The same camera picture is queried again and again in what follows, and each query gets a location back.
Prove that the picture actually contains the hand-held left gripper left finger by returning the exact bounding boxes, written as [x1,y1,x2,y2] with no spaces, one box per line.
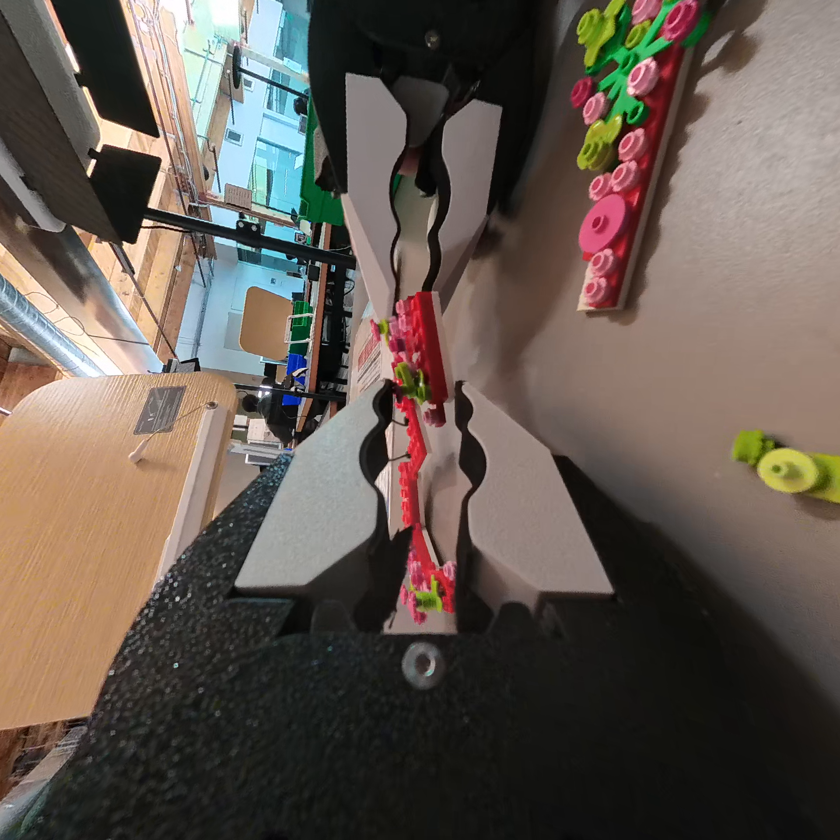
[234,379,403,618]

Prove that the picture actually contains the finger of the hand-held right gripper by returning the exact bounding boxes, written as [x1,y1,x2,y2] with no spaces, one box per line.
[341,72,413,317]
[420,98,505,296]

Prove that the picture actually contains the lime double flower lego piece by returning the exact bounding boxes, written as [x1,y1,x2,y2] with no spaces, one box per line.
[730,430,840,505]

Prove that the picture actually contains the green plastic box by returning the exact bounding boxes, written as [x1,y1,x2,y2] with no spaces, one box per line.
[298,98,347,227]

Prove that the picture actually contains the red lego arc with string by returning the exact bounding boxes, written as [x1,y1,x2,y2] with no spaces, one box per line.
[371,290,455,534]

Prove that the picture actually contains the rounded wooden board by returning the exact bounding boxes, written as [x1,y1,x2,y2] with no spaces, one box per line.
[238,285,294,360]

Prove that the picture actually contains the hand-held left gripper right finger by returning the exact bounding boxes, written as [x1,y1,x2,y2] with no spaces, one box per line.
[454,381,616,618]

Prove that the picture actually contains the black hanging panel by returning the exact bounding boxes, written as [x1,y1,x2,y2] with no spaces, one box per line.
[51,0,161,139]
[87,146,163,245]

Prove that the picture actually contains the light wooden board with label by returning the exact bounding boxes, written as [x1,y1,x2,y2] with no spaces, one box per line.
[0,373,238,731]

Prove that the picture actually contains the printed instruction sheet in sleeve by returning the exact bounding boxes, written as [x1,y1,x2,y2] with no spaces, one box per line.
[351,308,398,401]

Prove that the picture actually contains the silver ventilation duct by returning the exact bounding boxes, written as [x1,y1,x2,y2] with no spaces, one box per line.
[0,193,165,378]

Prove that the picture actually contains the long flowered lego strip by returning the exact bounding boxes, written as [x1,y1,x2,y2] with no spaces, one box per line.
[570,0,713,316]

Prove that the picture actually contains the black pole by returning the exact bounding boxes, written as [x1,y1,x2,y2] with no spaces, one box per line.
[141,209,358,271]

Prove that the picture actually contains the short red flowered lego arc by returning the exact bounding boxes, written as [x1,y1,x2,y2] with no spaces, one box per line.
[398,528,458,621]

